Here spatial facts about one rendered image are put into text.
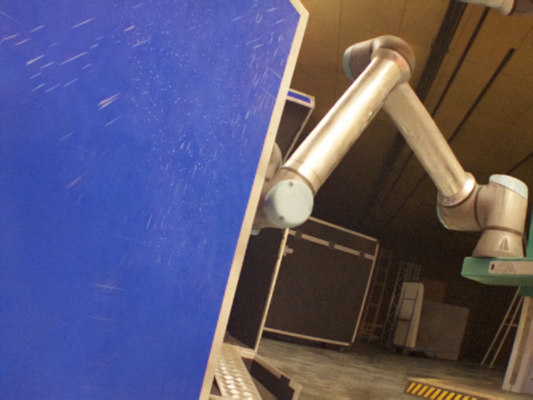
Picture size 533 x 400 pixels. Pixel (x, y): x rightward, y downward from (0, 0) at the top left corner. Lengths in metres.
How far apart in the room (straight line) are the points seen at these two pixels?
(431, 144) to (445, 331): 9.77
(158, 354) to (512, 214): 1.20
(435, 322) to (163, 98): 10.67
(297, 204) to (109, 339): 0.56
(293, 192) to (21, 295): 0.68
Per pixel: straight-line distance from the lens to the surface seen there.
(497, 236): 1.60
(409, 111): 1.53
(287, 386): 2.37
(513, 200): 1.63
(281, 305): 6.85
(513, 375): 1.68
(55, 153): 0.52
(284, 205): 1.04
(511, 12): 1.40
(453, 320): 11.29
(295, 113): 3.35
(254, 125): 0.80
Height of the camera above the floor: 0.46
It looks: 10 degrees up
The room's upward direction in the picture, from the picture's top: 14 degrees clockwise
